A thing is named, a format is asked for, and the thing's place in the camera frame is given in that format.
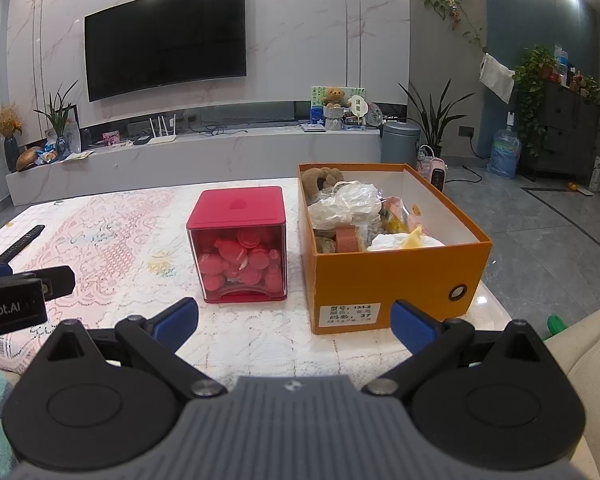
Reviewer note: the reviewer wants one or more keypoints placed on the white hanging cloth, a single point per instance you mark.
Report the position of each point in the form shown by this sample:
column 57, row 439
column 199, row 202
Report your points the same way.
column 496, row 77

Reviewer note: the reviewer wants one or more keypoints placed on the red box of pink discs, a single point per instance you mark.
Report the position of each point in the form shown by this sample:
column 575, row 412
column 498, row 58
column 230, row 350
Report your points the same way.
column 235, row 210

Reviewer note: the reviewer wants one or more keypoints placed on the black set-top box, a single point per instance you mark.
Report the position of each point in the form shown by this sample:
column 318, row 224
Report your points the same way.
column 140, row 140

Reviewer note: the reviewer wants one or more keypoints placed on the golden brown ornament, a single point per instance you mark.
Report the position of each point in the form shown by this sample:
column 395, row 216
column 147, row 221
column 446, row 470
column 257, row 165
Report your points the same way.
column 27, row 160

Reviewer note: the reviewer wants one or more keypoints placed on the green picture card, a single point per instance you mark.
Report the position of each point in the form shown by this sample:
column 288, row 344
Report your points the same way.
column 317, row 97

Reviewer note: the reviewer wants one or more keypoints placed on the grey trash bin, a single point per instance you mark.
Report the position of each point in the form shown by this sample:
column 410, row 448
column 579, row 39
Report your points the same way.
column 401, row 142

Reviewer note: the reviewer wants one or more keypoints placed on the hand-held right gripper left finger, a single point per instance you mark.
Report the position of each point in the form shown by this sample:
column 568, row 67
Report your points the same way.
column 175, row 325

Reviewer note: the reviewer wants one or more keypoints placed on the green plant in glass vase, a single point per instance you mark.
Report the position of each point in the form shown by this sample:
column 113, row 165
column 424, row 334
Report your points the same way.
column 59, row 120

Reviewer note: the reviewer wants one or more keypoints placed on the brown teddy bear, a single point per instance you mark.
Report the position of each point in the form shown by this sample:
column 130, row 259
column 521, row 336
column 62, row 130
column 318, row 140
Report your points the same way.
column 334, row 105

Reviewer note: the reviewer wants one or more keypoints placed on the blue water jug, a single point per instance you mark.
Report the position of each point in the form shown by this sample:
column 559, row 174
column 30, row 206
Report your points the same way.
column 504, row 155

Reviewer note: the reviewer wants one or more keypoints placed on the white router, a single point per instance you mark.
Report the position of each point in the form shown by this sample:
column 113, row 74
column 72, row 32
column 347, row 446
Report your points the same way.
column 162, row 139

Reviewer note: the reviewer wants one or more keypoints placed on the dark drawer cabinet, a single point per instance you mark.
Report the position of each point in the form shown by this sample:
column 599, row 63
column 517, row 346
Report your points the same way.
column 565, row 130

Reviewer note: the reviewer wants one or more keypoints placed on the blue snack bag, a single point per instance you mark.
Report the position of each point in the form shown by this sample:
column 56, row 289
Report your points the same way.
column 47, row 155

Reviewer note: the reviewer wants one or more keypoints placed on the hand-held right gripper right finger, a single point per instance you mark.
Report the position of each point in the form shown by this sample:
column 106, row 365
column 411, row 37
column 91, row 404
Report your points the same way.
column 414, row 327

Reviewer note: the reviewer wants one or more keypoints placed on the hanging vine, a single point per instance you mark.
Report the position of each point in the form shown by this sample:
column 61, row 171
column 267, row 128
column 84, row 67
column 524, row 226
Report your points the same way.
column 452, row 10

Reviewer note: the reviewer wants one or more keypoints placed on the orange cardboard box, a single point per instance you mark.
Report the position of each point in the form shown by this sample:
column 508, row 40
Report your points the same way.
column 380, row 285

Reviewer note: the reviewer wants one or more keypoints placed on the pink small heater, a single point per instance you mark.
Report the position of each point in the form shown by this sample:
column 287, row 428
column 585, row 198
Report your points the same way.
column 437, row 175

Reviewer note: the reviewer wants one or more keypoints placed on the white marble television console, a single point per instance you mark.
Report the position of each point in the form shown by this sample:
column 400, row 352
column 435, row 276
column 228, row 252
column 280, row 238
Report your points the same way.
column 190, row 165

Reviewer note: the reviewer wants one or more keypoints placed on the yellow-green paper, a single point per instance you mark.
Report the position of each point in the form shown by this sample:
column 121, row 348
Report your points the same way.
column 77, row 156

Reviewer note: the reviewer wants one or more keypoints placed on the brown chunky yarn plush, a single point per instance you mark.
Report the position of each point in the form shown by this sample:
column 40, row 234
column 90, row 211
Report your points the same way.
column 320, row 180

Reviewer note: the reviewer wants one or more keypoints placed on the black wall television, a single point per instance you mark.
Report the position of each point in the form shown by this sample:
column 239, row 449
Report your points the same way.
column 165, row 42

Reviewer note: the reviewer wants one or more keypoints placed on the woven pastel basket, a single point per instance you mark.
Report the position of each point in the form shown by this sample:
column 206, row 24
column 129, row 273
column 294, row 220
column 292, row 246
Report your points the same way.
column 424, row 162

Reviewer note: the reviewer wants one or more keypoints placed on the beige sofa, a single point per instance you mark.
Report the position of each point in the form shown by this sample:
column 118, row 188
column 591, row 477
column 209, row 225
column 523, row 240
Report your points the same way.
column 595, row 360

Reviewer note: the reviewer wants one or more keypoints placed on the dried flowers in dark vase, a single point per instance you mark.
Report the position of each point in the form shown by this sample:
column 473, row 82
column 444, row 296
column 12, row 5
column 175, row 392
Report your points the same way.
column 9, row 135

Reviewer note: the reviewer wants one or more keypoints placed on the clear plastic bag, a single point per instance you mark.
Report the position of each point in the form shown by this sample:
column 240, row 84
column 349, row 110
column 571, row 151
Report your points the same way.
column 347, row 205

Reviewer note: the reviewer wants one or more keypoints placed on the wall socket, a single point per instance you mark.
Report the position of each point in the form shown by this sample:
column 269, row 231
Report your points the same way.
column 466, row 132

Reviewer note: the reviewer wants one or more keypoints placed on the long-leaf potted plant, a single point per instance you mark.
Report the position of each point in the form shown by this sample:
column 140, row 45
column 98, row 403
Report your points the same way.
column 437, row 120

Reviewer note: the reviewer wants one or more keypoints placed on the green plastic object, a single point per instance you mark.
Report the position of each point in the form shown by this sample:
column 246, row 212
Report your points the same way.
column 556, row 325

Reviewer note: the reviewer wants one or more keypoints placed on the green ivy plant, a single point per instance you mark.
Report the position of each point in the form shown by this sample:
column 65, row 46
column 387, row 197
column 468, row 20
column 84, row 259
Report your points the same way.
column 532, row 85

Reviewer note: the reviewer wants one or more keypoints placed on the pink card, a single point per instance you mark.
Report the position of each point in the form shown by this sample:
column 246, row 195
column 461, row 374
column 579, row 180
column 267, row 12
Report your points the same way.
column 111, row 138

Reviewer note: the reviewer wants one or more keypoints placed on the white round hand fan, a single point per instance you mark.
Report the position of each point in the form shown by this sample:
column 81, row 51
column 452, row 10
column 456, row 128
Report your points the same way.
column 358, row 106

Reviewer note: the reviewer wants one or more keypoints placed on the black remote control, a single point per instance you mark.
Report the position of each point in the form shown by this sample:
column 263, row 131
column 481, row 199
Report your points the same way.
column 20, row 244

